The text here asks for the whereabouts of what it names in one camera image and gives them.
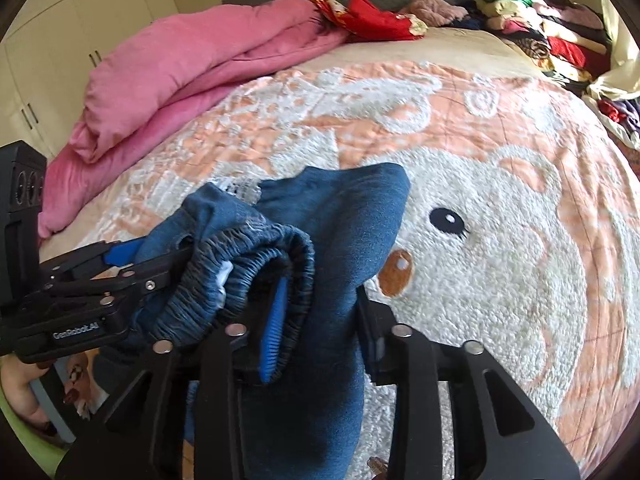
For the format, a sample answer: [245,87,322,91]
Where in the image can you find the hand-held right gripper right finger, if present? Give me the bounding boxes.
[355,285,581,480]

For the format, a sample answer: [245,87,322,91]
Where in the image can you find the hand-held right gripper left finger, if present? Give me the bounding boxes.
[55,275,291,480]

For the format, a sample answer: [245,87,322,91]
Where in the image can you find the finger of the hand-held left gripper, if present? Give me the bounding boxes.
[47,247,196,306]
[40,238,146,281]

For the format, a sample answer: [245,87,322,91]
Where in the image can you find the blue pants with lace trim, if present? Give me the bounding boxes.
[92,162,413,480]

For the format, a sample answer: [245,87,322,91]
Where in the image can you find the person's left hand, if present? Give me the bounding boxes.
[0,357,61,433]

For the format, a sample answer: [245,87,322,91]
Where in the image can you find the peach printed blanket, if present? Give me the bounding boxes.
[40,60,640,480]

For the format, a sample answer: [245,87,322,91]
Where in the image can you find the white wardrobe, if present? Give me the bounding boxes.
[0,0,181,161]

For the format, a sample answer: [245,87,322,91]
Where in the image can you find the pink quilt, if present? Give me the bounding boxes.
[37,0,351,238]

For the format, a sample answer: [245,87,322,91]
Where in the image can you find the green cloth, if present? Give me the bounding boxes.
[0,395,68,473]

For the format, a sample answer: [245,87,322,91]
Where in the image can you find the beige bed sheet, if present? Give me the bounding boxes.
[40,25,556,261]

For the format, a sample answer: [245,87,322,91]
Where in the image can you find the red printed cloth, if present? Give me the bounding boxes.
[305,0,428,42]

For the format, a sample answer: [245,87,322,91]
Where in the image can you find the purple clothes pile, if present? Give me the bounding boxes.
[597,97,640,148]

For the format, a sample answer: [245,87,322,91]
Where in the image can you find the mauve fluffy cloth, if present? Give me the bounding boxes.
[397,0,471,28]

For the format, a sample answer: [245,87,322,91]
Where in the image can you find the stack of folded clothes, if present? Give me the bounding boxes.
[450,0,613,96]

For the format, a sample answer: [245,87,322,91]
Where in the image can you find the cream curtain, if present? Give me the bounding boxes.
[582,0,640,103]

